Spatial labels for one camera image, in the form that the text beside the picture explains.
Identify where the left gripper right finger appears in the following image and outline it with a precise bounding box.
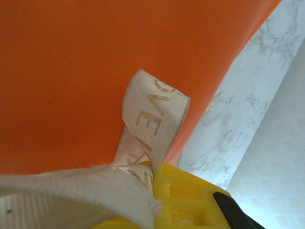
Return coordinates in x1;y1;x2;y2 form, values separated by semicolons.
151;162;264;229

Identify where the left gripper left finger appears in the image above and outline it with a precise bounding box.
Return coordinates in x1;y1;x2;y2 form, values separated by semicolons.
94;214;153;229

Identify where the cream printed ribbon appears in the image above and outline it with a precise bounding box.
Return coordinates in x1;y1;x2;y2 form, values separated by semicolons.
0;68;223;229

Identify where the orange wrapping paper sheet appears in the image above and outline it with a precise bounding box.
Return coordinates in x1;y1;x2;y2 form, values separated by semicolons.
0;0;283;172

